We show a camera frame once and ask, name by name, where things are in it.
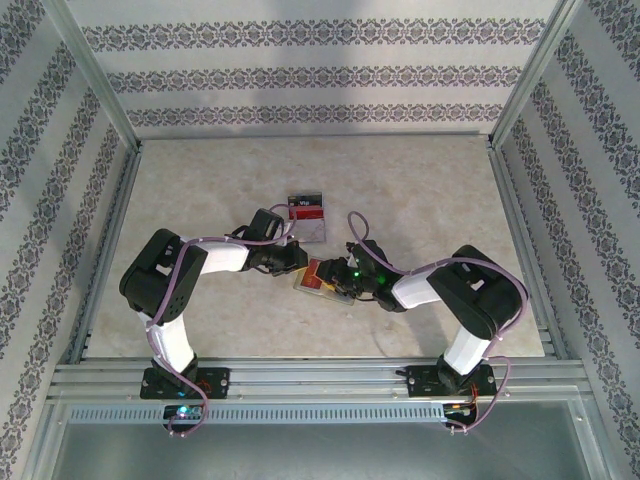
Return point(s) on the red orange card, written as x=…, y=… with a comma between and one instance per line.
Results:
x=312, y=274

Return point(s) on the clear plastic bag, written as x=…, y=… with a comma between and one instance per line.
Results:
x=320, y=296

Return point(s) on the red card stack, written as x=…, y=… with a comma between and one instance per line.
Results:
x=312, y=212

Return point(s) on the black VIP card stack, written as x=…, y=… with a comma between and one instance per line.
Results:
x=305, y=200

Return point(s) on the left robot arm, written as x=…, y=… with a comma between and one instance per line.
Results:
x=170, y=345

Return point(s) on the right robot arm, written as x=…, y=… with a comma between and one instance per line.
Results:
x=470, y=352

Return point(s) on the grey metal sheet panel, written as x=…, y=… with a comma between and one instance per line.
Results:
x=320, y=450

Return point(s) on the controller board orange light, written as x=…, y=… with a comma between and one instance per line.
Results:
x=457, y=410

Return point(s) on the aluminium mounting rail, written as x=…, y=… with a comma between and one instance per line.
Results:
x=320, y=377

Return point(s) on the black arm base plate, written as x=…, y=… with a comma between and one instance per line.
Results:
x=215, y=382
x=420, y=382

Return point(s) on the aluminium table back rail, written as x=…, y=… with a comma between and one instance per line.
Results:
x=320, y=136

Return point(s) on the aluminium table side rail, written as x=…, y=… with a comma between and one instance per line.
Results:
x=107, y=250
x=527, y=250

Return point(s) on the aluminium frame post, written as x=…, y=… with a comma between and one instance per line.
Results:
x=96, y=70
x=535, y=70

